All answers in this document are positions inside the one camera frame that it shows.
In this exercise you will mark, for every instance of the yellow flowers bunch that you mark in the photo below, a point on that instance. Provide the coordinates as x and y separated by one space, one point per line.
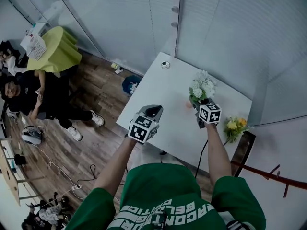
233 126

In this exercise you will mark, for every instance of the blue waste bin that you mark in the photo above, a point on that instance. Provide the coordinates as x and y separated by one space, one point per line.
129 83

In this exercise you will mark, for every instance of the white perforated box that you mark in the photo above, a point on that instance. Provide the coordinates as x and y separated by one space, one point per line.
33 45

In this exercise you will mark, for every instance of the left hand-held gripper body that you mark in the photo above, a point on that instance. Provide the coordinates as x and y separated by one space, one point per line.
141 130

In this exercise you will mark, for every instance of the white flowers bunch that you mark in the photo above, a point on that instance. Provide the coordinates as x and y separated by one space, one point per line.
204 84

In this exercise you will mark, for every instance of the person's right forearm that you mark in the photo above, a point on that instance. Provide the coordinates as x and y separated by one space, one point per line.
217 152

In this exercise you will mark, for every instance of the dark wooden chair back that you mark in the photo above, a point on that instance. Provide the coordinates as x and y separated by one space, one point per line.
244 150

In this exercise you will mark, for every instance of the round white desk grommet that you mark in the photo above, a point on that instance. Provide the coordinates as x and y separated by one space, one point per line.
165 65

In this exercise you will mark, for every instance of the round metal door knob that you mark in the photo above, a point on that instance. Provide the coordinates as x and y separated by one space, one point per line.
174 24
175 8

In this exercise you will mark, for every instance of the small bottle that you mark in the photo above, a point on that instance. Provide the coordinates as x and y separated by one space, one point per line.
116 66

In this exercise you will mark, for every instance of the person's left forearm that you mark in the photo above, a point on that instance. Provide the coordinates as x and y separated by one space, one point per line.
115 164

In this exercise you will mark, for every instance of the pink vase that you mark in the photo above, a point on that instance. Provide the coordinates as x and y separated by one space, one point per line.
188 105

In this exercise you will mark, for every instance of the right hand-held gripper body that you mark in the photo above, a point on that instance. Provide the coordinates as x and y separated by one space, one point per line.
209 114

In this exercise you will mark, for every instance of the pile of bags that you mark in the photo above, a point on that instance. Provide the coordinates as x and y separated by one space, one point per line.
48 212

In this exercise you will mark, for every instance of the white helmet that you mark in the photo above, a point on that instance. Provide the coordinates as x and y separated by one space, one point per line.
31 135

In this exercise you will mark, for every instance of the white power strip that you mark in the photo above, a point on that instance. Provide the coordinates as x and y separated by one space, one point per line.
76 187

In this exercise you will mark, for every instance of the light wooden desk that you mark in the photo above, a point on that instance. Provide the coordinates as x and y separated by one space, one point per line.
9 176

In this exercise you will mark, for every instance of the person's green printed shirt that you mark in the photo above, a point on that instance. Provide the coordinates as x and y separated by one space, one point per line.
158 195

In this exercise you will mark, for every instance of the green cloth covered table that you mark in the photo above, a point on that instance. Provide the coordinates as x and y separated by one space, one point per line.
60 51

